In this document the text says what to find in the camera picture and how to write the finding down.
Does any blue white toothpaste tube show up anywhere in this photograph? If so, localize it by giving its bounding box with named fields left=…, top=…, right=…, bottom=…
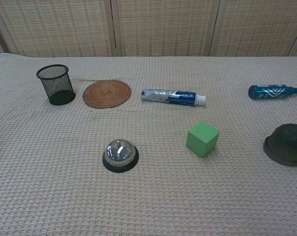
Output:
left=141, top=88, right=207, bottom=107

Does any black mesh pen holder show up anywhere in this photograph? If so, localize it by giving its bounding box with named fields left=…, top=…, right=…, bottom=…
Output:
left=36, top=64, right=77, bottom=106

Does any round woven rattan coaster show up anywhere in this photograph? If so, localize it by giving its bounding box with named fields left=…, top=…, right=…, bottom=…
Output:
left=82, top=79, right=132, bottom=109

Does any beige waffle weave tablecloth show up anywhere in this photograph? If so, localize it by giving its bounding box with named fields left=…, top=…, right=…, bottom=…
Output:
left=0, top=53, right=297, bottom=236

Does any silver call bell black base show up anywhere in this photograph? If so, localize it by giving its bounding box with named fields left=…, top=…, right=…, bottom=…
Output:
left=102, top=139, right=140, bottom=174

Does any woven bamboo folding screen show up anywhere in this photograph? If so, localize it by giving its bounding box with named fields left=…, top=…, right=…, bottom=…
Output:
left=0, top=0, right=297, bottom=59

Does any green foam cube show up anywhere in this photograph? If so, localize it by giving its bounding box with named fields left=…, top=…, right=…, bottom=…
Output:
left=186, top=121, right=220, bottom=159

